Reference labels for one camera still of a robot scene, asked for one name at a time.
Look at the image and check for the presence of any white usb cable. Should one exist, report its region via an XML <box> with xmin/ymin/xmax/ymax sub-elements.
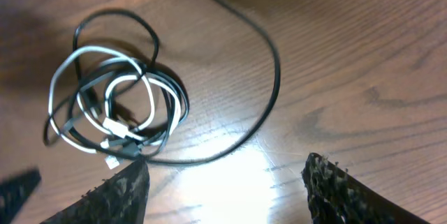
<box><xmin>47</xmin><ymin>45</ymin><xmax>182</xmax><ymax>170</ymax></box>

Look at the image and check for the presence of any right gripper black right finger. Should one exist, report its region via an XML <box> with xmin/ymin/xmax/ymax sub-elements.
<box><xmin>302</xmin><ymin>153</ymin><xmax>427</xmax><ymax>224</ymax></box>

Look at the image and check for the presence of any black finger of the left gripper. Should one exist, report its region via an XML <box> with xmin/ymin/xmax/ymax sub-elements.
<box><xmin>1</xmin><ymin>168</ymin><xmax>41</xmax><ymax>224</ymax></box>

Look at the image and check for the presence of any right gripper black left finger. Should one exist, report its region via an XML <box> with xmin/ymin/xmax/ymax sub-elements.
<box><xmin>43</xmin><ymin>160</ymin><xmax>150</xmax><ymax>224</ymax></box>

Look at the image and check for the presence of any black usb cable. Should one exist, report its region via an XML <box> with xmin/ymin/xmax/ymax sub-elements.
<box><xmin>42</xmin><ymin>0</ymin><xmax>282</xmax><ymax>167</ymax></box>

